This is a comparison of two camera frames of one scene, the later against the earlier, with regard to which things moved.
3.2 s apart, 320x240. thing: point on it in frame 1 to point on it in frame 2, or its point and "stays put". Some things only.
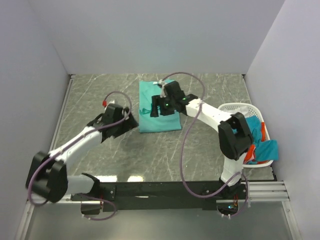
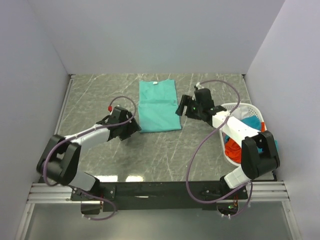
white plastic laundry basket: [231, 108] stays put
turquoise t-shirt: [148, 124] stays put
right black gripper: [157, 101] to [186, 100]
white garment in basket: [243, 110] stays put
